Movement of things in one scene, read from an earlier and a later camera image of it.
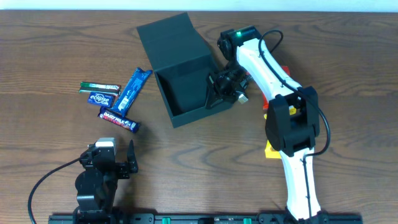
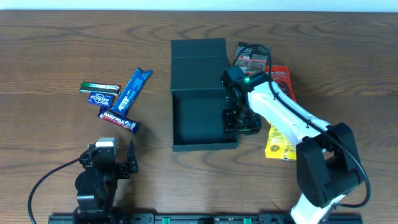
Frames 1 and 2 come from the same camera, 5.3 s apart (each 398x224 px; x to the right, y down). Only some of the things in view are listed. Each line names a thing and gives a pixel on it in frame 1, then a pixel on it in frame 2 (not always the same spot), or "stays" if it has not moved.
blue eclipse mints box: (101, 99) stays
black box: (182, 63) to (198, 95)
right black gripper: (217, 90) to (241, 125)
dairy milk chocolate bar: (116, 119) stays
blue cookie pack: (130, 93) stays
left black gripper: (123, 168) stays
